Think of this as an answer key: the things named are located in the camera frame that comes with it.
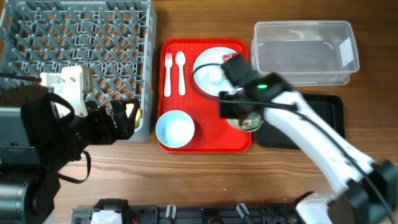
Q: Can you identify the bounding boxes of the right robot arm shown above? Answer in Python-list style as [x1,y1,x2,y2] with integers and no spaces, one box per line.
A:
[218,54,397,223]

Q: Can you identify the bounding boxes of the red snack wrapper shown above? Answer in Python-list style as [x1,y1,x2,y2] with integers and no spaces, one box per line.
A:
[221,52,238,62]

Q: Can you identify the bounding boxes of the white tissue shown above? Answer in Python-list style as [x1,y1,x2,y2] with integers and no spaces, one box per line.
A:
[209,69,223,85]

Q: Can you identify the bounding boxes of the green bowl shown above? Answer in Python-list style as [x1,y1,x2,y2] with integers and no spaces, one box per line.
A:
[227,112,264,132]

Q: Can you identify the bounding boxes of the black waste tray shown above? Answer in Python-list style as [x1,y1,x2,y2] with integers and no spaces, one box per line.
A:
[257,93,345,149]

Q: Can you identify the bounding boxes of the grey dishwasher rack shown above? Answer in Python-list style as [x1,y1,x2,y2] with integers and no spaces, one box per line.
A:
[1,0,157,142]

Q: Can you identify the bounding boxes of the red plastic tray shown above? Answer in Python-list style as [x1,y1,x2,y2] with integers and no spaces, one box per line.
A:
[158,38,252,153]

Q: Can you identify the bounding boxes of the white plastic fork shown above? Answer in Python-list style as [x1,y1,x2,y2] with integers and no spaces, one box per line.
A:
[164,53,173,97]

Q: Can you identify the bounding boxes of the light blue plate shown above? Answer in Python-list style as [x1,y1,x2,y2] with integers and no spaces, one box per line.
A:
[193,47,236,97]

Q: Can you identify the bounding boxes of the light blue bowl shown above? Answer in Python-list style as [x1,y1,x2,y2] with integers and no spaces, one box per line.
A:
[155,110,195,148]

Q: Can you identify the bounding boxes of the yellow plastic cup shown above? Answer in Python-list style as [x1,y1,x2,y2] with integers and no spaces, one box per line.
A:
[126,103,142,129]

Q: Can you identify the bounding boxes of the white plastic spoon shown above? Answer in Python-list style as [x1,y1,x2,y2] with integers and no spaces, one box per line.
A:
[175,51,186,96]

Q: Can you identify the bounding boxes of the clear plastic bin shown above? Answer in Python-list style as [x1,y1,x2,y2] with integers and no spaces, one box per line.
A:
[251,21,360,86]

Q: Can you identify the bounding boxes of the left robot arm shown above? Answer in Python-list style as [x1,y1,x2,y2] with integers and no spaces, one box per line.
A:
[1,85,139,223]

